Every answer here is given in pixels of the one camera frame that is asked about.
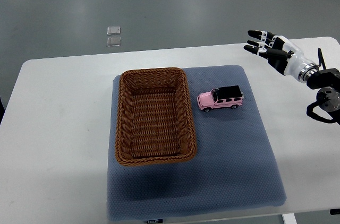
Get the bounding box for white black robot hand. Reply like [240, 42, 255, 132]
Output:
[244, 30, 319, 83]

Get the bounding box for pink toy car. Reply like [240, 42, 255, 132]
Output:
[197, 85, 244, 112]

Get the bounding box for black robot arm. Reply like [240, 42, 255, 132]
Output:
[306, 68, 339, 124]

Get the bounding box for brown wicker basket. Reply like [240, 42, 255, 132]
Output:
[115, 67, 197, 166]

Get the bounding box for blue quilted mat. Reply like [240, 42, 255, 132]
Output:
[107, 65, 286, 221]

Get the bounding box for white table leg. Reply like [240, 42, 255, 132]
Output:
[282, 213, 297, 224]

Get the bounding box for lower floor socket plate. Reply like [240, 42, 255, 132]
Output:
[106, 36, 121, 47]

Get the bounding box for floor socket plate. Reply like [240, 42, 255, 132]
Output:
[107, 26, 121, 36]
[106, 36, 121, 47]

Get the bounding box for upper floor socket plate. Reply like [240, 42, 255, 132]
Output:
[107, 26, 121, 36]

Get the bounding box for black cable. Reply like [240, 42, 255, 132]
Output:
[317, 48, 327, 70]

